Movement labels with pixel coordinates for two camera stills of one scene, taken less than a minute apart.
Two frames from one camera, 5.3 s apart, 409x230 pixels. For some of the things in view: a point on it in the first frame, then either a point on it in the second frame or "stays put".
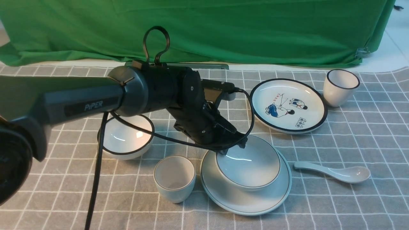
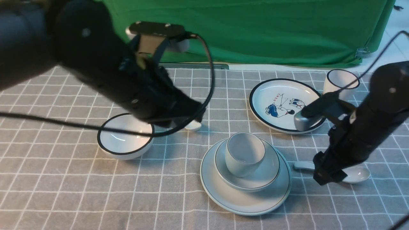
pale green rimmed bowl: x=256 y=167 stays put
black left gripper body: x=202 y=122 -> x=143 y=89
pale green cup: x=175 y=176 -> x=245 y=153
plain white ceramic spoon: x=349 y=174 stays put
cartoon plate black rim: x=289 y=106 stays put
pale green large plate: x=265 y=200 stays put
